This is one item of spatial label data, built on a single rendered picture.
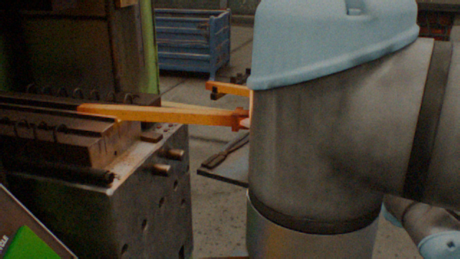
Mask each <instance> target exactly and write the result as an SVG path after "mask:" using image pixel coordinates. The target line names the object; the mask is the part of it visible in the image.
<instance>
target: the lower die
mask: <svg viewBox="0 0 460 259"><path fill-rule="evenodd" d="M0 96H3V97H9V98H15V99H28V100H35V101H47V102H54V103H61V104H73V105H82V104H111V105H125V106H139V105H133V104H120V103H114V102H105V101H93V100H86V99H72V98H65V97H56V96H46V95H39V94H26V93H18V92H11V91H0ZM2 115H7V116H8V117H10V119H11V122H12V125H10V126H9V123H8V120H7V119H6V118H3V119H2V120H1V121H0V131H1V137H2V140H3V144H4V148H5V149H6V151H7V152H8V153H10V154H15V155H18V153H19V148H18V145H17V140H16V137H15V134H14V123H15V122H16V121H17V120H18V118H21V117H24V118H26V119H27V120H28V121H29V125H30V129H27V126H26V123H25V121H21V122H20V123H19V124H18V126H17V129H18V133H19V139H20V142H21V146H22V151H23V152H24V154H25V155H26V156H28V158H37V148H36V144H35V139H34V135H33V127H34V124H35V122H37V121H39V120H45V121H46V122H47V123H48V126H49V130H48V131H47V130H46V129H45V125H44V124H43V123H40V124H38V126H37V138H38V142H39V145H40V152H42V154H43V155H44V159H45V160H50V161H54V162H57V158H58V157H57V152H56V149H55V142H54V137H53V130H54V127H55V125H56V124H57V123H59V122H63V123H65V124H66V126H67V128H68V134H67V135H65V131H64V127H63V126H59V127H58V129H57V141H58V144H59V149H60V157H61V158H62V159H63V162H64V163H69V164H75V165H82V166H88V167H93V168H105V167H106V166H107V165H108V164H109V163H110V162H111V161H113V160H114V159H115V158H116V157H118V156H119V155H120V154H121V152H122V151H124V150H125V149H127V148H128V147H129V146H130V145H131V144H133V143H134V142H135V141H136V140H138V139H139V138H140V135H141V134H142V131H141V124H140V121H132V120H121V121H120V122H118V119H117V117H114V116H107V115H100V114H89V113H88V112H84V113H82V112H77V111H69V110H63V109H51V108H45V107H38V106H26V105H20V104H8V103H1V102H0V116H2ZM115 150H116V151H117V154H116V156H115V155H114V152H115Z"/></svg>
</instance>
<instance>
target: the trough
mask: <svg viewBox="0 0 460 259"><path fill-rule="evenodd" d="M0 102H1V103H8V104H20V105H26V106H38V107H45V108H51V109H63V110H69V111H78V108H77V107H79V106H80V105H73V104H61V103H54V102H47V101H35V100H28V99H15V98H9V97H3V96H0Z"/></svg>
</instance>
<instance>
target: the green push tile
mask: <svg viewBox="0 0 460 259"><path fill-rule="evenodd" d="M2 259H62V258H61V257H60V256H59V255H58V254H57V253H55V251H54V250H52V249H51V248H50V247H49V246H48V245H47V244H46V243H45V242H44V241H42V240H41V239H40V238H39V237H38V236H37V235H36V234H35V233H34V232H33V231H32V230H31V229H30V228H29V227H28V226H27V225H23V226H21V227H20V228H18V230H17V232H16V234H15V236H14V238H13V240H12V242H11V244H10V246H9V247H8V249H7V251H6V253H5V255H4V257H3V258H2Z"/></svg>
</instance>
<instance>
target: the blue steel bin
mask: <svg viewBox="0 0 460 259"><path fill-rule="evenodd" d="M155 27H156V38H157V58H158V68H159V69H165V70H176V71H196V72H207V73H210V78H209V80H208V81H215V82H216V78H215V72H216V70H217V69H219V68H220V67H221V66H222V65H223V64H224V63H226V65H225V67H232V64H231V10H230V9H227V10H226V11H218V10H194V9H155Z"/></svg>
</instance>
